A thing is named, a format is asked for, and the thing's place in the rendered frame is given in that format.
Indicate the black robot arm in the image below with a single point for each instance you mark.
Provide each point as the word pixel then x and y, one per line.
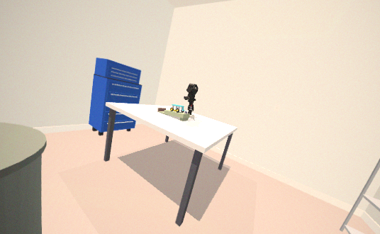
pixel 191 89

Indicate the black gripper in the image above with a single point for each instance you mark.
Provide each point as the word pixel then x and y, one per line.
pixel 190 99

